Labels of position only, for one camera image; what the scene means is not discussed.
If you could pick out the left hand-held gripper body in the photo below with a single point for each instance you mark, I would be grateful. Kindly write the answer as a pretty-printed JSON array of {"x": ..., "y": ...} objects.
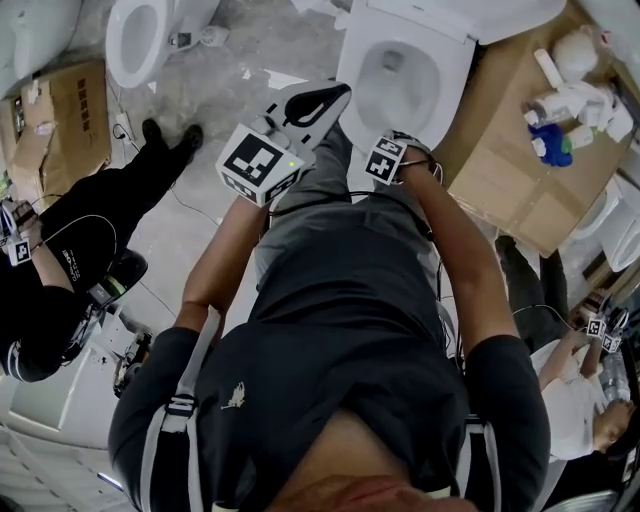
[{"x": 255, "y": 162}]

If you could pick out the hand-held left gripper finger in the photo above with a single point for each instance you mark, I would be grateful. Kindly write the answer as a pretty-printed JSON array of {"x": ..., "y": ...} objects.
[
  {"x": 325, "y": 125},
  {"x": 315, "y": 89}
]

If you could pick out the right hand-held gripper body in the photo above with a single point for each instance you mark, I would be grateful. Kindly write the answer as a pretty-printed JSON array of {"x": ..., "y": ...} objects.
[{"x": 386, "y": 160}]

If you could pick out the person's right forearm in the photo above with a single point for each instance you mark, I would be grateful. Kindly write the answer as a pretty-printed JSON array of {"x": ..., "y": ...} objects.
[{"x": 465, "y": 260}]

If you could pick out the person's left forearm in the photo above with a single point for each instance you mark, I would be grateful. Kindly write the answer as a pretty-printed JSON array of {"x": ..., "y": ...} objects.
[{"x": 220, "y": 260}]

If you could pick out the person's grey trousers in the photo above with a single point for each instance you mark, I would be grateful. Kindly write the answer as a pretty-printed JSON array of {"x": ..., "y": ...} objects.
[{"x": 330, "y": 170}]

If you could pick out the crumpled white paper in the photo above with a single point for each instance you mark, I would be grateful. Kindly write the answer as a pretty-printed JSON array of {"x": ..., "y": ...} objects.
[{"x": 320, "y": 5}]

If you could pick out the small white round fitting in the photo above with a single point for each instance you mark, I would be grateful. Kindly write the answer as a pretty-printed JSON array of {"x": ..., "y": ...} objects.
[{"x": 214, "y": 36}]

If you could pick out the large brown cardboard box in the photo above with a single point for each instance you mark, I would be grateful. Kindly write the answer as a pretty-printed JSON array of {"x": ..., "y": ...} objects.
[{"x": 510, "y": 170}]

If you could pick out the white power strip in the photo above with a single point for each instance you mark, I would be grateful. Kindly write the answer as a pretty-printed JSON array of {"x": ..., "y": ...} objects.
[{"x": 122, "y": 121}]

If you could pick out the grey metal valve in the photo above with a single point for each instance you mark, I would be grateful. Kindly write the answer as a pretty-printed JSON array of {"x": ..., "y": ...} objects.
[{"x": 182, "y": 39}]

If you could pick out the blue cloth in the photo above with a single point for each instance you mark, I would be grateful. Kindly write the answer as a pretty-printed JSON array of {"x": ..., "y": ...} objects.
[{"x": 550, "y": 145}]

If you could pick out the brown printed cardboard box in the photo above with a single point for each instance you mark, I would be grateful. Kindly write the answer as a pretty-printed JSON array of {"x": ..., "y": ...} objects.
[{"x": 75, "y": 120}]

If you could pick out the white tube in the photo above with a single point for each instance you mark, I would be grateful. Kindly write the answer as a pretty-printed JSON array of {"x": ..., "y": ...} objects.
[{"x": 549, "y": 67}]

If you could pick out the small white bottle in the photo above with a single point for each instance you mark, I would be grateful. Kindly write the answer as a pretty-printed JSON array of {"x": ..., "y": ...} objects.
[{"x": 580, "y": 137}]

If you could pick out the white round bag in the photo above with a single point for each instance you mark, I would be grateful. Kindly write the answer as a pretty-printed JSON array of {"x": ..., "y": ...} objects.
[{"x": 575, "y": 57}]

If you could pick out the person's torso in black shirt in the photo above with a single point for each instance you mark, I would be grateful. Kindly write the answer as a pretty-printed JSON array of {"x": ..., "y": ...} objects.
[{"x": 340, "y": 375}]

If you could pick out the white paper pad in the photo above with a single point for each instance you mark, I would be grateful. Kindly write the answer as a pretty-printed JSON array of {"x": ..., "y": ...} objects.
[{"x": 620, "y": 122}]

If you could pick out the black tool pile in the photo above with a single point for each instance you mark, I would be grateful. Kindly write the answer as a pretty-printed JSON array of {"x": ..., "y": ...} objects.
[{"x": 131, "y": 365}]

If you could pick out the pack of plastic water bottles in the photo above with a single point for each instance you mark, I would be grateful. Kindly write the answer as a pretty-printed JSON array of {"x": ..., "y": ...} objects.
[{"x": 615, "y": 375}]

